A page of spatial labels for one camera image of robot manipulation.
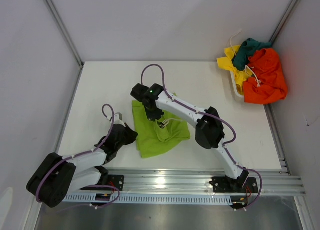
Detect lime green shorts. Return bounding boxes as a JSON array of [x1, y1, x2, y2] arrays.
[[131, 100, 191, 158]]

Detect orange shorts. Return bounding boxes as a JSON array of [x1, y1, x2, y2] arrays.
[[243, 48, 288, 104]]

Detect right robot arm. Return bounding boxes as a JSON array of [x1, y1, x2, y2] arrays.
[[130, 83, 249, 192]]

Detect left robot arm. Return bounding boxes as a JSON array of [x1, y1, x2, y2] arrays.
[[26, 123, 138, 208]]

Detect yellow shorts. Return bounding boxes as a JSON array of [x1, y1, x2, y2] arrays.
[[217, 45, 251, 95]]

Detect teal shorts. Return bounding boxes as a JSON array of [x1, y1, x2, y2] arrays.
[[232, 38, 272, 71]]

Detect white plastic basket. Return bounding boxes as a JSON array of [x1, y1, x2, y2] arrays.
[[229, 72, 245, 102]]

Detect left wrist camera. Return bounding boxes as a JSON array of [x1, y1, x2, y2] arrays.
[[109, 112, 126, 126]]

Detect aluminium rail frame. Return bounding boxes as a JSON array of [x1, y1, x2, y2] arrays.
[[33, 167, 307, 197]]

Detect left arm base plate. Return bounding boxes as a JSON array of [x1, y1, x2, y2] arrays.
[[106, 175, 125, 191]]

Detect slotted cable duct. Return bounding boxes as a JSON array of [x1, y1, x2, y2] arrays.
[[63, 193, 236, 205]]

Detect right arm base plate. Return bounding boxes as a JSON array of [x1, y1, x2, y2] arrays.
[[209, 176, 259, 193]]

